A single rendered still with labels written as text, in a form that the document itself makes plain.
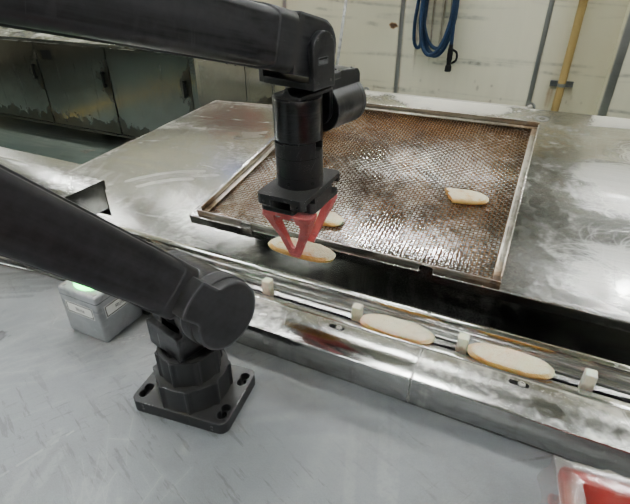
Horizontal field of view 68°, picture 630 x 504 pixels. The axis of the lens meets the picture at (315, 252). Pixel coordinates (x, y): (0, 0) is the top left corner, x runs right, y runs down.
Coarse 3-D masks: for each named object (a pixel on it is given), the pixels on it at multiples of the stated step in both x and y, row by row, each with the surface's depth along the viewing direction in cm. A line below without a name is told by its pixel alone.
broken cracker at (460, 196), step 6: (450, 192) 79; (456, 192) 79; (462, 192) 79; (468, 192) 79; (474, 192) 78; (450, 198) 79; (456, 198) 78; (462, 198) 78; (468, 198) 77; (474, 198) 77; (480, 198) 77; (486, 198) 78; (468, 204) 78; (474, 204) 77; (480, 204) 77
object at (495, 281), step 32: (352, 128) 102; (480, 128) 98; (512, 128) 97; (256, 160) 94; (352, 160) 92; (416, 160) 90; (448, 160) 89; (480, 160) 88; (512, 160) 87; (224, 192) 86; (256, 224) 76; (288, 224) 77; (384, 224) 75; (416, 224) 75; (480, 224) 74; (512, 224) 72; (384, 256) 68; (416, 256) 69; (448, 256) 68
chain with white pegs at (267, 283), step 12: (252, 288) 71; (264, 288) 68; (288, 300) 68; (360, 312) 62; (468, 336) 57; (456, 348) 58; (588, 372) 52; (576, 384) 54; (588, 384) 52; (612, 396) 53
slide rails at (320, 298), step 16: (240, 272) 73; (288, 288) 69; (304, 288) 69; (288, 304) 66; (336, 304) 66; (352, 304) 66; (352, 320) 63; (416, 320) 63; (448, 336) 60; (448, 352) 58; (528, 352) 58; (560, 368) 55; (576, 368) 55; (560, 384) 53; (608, 384) 53; (624, 384) 53; (608, 400) 51
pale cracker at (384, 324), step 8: (360, 320) 62; (368, 320) 62; (376, 320) 61; (384, 320) 61; (392, 320) 61; (400, 320) 62; (368, 328) 61; (376, 328) 60; (384, 328) 60; (392, 328) 60; (400, 328) 60; (408, 328) 60; (416, 328) 60; (424, 328) 60; (392, 336) 60; (400, 336) 59; (408, 336) 59; (416, 336) 59; (424, 336) 59; (432, 336) 59; (424, 344) 59
